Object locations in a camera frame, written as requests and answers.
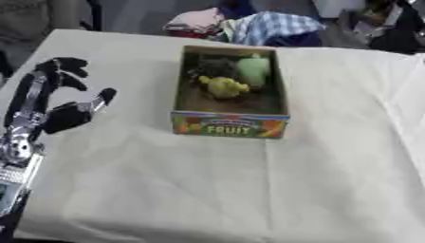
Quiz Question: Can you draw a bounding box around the light green toy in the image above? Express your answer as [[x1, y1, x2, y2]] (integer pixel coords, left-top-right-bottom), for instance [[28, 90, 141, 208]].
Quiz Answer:
[[235, 53, 274, 88]]

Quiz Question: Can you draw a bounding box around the dark green toy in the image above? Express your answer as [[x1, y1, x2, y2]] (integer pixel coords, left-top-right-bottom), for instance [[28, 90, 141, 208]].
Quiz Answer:
[[187, 57, 241, 81]]

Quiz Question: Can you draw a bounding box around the blue checked cloth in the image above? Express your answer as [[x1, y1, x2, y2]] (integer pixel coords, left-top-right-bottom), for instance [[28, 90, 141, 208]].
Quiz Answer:
[[219, 10, 329, 47]]

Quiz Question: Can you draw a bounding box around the person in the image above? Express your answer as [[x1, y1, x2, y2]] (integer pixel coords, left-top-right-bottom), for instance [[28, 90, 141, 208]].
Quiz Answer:
[[0, 0, 83, 80]]

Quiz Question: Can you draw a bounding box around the pink folded cloth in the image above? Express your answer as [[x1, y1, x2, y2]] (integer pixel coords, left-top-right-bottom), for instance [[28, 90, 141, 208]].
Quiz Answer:
[[162, 7, 228, 40]]

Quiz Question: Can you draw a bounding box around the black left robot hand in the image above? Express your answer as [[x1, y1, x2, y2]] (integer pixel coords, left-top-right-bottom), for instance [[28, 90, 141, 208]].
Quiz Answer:
[[3, 57, 120, 137]]

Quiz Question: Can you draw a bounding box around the cardboard box with fruit print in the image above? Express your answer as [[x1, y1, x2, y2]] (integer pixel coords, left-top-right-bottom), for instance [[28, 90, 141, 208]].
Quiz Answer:
[[169, 45, 292, 140]]

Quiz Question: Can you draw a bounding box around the black bag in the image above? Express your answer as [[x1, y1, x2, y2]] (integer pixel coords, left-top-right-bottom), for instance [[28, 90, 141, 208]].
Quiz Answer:
[[346, 0, 425, 55]]

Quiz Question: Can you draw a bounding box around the yellow soft toy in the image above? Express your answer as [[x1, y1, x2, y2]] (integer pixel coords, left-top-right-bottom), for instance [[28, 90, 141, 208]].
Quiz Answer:
[[197, 75, 252, 101]]

